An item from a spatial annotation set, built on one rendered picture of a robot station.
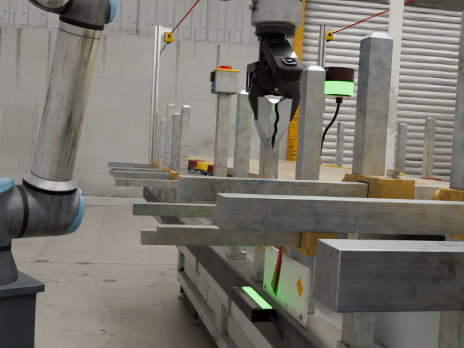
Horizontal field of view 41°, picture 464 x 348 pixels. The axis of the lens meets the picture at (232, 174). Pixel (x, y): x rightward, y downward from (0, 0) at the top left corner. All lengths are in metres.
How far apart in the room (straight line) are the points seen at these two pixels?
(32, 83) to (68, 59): 7.40
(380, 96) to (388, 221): 0.34
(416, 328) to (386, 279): 0.90
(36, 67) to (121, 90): 1.19
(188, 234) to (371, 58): 0.41
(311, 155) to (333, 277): 0.83
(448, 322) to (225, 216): 0.29
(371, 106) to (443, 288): 0.59
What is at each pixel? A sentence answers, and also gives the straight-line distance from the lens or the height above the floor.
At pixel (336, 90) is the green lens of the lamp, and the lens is 1.13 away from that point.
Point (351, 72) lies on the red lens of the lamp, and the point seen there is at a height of 1.14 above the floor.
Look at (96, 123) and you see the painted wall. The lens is 8.96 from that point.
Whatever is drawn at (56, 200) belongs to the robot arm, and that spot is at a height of 0.82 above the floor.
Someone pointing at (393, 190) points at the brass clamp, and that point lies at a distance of 0.83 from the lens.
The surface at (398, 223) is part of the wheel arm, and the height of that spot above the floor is 0.94.
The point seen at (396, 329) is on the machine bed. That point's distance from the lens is 1.27.
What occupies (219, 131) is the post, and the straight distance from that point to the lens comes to 1.85.
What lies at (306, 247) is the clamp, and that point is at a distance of 1.06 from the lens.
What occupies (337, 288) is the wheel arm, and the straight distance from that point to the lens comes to 0.30.
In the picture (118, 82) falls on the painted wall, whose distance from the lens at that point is 8.99.
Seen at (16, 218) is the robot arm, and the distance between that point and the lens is 1.74.
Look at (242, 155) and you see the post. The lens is 1.60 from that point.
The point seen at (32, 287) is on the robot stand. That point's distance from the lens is 1.73.
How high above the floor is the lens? 1.01
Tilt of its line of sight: 3 degrees down
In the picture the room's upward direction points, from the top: 3 degrees clockwise
